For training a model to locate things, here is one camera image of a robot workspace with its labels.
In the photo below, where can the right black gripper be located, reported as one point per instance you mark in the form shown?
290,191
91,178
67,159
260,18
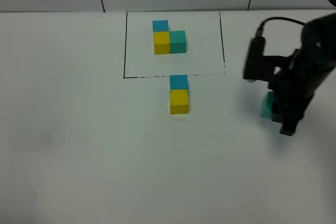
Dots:
292,100

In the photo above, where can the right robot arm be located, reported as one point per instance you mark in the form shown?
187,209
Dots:
304,72

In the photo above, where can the green template block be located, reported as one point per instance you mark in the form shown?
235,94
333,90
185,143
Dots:
177,42

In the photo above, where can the yellow template block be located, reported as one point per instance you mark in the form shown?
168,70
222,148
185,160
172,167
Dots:
161,42

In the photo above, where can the blue template block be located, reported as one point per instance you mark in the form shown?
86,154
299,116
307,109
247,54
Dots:
160,25

